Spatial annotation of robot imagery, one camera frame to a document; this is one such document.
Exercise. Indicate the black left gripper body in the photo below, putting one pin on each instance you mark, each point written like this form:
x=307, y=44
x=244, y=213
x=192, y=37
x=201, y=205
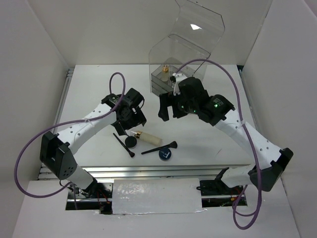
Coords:
x=132, y=119

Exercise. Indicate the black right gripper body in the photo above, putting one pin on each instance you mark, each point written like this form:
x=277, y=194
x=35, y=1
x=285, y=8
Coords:
x=181, y=107

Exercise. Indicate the cream foundation bottle gold collar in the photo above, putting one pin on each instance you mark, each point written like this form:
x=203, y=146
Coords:
x=148, y=138

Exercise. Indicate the small gold cap bottle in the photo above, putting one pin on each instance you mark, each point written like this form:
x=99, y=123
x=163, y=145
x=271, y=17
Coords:
x=165, y=73

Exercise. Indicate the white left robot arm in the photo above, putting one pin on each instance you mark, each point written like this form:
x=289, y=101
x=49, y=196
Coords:
x=58, y=150

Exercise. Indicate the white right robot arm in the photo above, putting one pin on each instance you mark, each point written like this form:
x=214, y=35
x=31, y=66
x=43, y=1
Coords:
x=270, y=160

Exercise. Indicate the black small makeup brush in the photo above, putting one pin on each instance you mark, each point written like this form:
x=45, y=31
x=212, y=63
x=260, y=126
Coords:
x=131, y=154

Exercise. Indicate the black fan makeup brush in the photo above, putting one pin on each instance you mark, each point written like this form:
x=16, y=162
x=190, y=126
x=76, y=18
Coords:
x=173, y=144

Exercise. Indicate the clear acrylic makeup organizer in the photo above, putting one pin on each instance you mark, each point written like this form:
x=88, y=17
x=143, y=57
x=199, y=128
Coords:
x=187, y=48

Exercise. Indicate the black round compact jar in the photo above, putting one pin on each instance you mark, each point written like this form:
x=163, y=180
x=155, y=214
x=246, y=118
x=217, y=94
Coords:
x=130, y=142

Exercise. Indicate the blue round jar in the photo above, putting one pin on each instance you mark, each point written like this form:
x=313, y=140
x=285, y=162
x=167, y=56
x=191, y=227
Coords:
x=165, y=154

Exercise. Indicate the aluminium frame rail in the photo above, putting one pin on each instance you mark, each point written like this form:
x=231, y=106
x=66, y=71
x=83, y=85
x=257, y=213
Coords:
x=155, y=172

